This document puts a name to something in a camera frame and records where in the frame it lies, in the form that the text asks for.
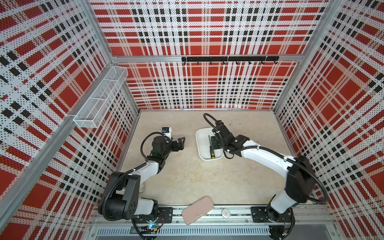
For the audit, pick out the white wire mesh shelf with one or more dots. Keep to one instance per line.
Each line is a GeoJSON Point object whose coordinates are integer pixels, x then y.
{"type": "Point", "coordinates": [94, 110]}

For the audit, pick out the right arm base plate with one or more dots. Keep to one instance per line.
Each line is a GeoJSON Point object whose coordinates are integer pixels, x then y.
{"type": "Point", "coordinates": [259, 213]}

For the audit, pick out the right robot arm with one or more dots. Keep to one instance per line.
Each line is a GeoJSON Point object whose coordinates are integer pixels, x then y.
{"type": "Point", "coordinates": [301, 183]}

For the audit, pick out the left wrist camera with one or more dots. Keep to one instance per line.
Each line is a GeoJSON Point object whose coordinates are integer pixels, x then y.
{"type": "Point", "coordinates": [167, 131]}

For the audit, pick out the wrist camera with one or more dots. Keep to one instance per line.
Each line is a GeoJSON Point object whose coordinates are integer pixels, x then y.
{"type": "Point", "coordinates": [167, 131]}
{"type": "Point", "coordinates": [218, 125]}

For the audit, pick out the pink phone case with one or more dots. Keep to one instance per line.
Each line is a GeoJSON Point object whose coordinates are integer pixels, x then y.
{"type": "Point", "coordinates": [197, 210]}

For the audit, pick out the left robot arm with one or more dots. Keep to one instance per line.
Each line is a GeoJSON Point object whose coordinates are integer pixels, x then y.
{"type": "Point", "coordinates": [120, 200]}

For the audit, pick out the small white round puck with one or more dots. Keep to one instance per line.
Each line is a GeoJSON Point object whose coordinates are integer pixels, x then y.
{"type": "Point", "coordinates": [226, 213]}

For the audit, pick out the white rectangular bin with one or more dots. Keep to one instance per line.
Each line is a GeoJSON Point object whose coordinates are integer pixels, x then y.
{"type": "Point", "coordinates": [202, 138]}

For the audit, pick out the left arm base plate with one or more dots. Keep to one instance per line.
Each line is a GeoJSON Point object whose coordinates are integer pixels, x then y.
{"type": "Point", "coordinates": [158, 216]}

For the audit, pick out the black hook rail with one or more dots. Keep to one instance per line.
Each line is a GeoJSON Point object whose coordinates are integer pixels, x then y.
{"type": "Point", "coordinates": [225, 59]}

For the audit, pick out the black yellow screwdriver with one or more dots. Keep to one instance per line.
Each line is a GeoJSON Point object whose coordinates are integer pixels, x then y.
{"type": "Point", "coordinates": [212, 153]}

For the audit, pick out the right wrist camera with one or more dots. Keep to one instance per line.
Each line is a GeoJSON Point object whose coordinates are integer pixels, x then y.
{"type": "Point", "coordinates": [218, 125]}

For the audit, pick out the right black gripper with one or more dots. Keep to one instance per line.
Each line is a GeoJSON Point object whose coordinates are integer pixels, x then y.
{"type": "Point", "coordinates": [213, 143]}

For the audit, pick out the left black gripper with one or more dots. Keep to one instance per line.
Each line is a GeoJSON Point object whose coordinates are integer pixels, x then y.
{"type": "Point", "coordinates": [180, 144]}

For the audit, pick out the aluminium front rail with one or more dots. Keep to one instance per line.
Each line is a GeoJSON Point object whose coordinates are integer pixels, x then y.
{"type": "Point", "coordinates": [240, 215]}

